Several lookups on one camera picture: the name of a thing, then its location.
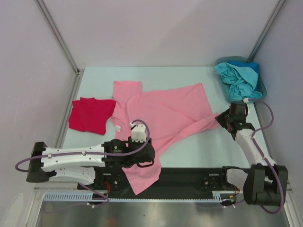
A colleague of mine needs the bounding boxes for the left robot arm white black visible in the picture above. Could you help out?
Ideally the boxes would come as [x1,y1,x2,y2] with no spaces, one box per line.
[26,139,155,189]

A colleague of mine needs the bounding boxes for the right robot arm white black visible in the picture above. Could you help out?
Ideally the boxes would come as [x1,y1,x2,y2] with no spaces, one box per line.
[215,102,288,209]

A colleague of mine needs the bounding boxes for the slotted cable duct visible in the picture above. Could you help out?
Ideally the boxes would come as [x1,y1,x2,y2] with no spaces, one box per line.
[43,191,236,203]

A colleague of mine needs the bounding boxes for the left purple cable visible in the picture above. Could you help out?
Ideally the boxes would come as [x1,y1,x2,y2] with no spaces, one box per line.
[15,119,150,172]

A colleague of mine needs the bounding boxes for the purple cable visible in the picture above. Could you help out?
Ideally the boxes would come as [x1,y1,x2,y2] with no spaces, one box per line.
[15,119,150,172]
[246,99,285,213]

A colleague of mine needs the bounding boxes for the aluminium rail front right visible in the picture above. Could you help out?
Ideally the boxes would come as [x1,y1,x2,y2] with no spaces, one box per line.
[284,179,303,227]

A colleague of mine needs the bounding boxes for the left aluminium frame post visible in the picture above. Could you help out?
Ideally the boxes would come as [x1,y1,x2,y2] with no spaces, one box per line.
[35,0,84,75]

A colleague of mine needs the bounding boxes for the teal plastic basket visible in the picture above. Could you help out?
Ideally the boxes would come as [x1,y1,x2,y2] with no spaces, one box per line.
[214,56,267,102]

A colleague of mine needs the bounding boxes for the aluminium frame post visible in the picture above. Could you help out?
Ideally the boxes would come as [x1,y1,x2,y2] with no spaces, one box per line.
[248,0,288,61]
[35,0,84,75]

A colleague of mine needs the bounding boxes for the light blue t shirt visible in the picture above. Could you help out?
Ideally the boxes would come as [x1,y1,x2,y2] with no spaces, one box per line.
[214,62,262,101]

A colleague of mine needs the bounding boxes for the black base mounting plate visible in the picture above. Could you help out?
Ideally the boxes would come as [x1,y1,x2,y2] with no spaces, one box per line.
[88,166,241,200]

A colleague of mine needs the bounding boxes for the right aluminium frame post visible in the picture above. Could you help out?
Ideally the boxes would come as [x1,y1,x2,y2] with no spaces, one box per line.
[248,0,288,61]

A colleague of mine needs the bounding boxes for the pink t shirt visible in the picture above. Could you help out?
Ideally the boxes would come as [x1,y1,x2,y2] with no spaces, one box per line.
[111,81,219,195]

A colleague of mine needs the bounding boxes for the red folded t shirt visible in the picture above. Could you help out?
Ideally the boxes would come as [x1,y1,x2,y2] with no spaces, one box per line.
[68,97,116,135]

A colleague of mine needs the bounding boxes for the dark blue t shirt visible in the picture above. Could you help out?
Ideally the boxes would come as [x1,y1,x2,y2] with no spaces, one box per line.
[228,61,260,91]

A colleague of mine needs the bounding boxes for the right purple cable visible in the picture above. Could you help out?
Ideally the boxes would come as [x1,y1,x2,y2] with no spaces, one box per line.
[246,99,285,213]

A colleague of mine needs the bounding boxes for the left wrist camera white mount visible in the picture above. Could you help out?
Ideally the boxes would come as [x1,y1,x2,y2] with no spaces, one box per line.
[130,122,147,143]

